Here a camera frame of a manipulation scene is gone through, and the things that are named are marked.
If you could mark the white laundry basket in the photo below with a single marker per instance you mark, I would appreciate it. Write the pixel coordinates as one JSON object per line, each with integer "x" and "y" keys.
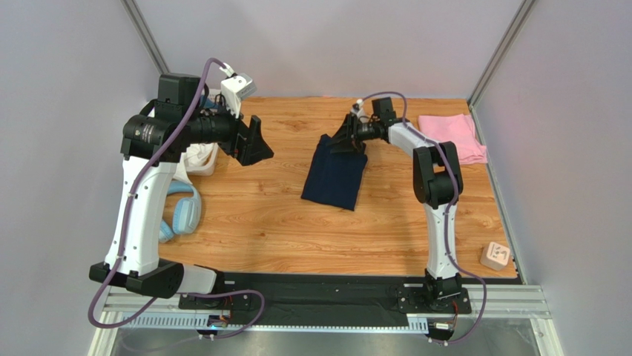
{"x": 207, "y": 169}

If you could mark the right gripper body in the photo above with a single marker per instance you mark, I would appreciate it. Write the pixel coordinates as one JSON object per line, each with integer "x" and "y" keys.
{"x": 352, "y": 132}

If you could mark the folded pink t shirt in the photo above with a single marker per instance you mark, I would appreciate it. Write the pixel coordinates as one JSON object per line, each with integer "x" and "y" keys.
{"x": 458, "y": 129}

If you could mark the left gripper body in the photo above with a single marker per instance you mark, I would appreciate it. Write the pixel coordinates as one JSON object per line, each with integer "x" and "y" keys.
{"x": 220, "y": 128}

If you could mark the pink cube power socket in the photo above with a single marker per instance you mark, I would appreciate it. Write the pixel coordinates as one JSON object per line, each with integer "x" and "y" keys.
{"x": 495, "y": 256}

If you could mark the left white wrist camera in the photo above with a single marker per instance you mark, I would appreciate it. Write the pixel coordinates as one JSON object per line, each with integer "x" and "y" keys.
{"x": 235, "y": 88}

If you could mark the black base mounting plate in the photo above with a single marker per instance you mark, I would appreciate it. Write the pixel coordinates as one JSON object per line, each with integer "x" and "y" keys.
{"x": 328, "y": 300}

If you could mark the aluminium front rail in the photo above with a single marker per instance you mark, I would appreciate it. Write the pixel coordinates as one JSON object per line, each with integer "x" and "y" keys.
{"x": 496, "y": 303}

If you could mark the blue t shirt in basket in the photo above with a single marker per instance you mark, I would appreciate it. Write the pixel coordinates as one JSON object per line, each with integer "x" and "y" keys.
{"x": 210, "y": 103}

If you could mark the navy blue t shirt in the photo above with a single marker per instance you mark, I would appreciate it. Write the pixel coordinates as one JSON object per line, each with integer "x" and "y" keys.
{"x": 334, "y": 179}

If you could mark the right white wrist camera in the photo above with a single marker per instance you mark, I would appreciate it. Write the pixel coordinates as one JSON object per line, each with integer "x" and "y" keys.
{"x": 359, "y": 112}

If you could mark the white t shirt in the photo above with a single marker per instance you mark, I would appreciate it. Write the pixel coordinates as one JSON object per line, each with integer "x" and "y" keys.
{"x": 196, "y": 156}

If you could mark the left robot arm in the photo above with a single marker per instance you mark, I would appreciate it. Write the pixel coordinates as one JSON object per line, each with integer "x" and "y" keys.
{"x": 152, "y": 145}

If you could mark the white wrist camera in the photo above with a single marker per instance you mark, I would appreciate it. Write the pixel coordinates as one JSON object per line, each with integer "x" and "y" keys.
{"x": 235, "y": 88}
{"x": 359, "y": 112}

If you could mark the light blue headphones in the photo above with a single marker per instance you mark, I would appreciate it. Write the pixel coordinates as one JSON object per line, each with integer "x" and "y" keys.
{"x": 187, "y": 212}

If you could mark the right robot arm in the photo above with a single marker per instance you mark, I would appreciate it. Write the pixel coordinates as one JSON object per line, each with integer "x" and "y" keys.
{"x": 436, "y": 181}

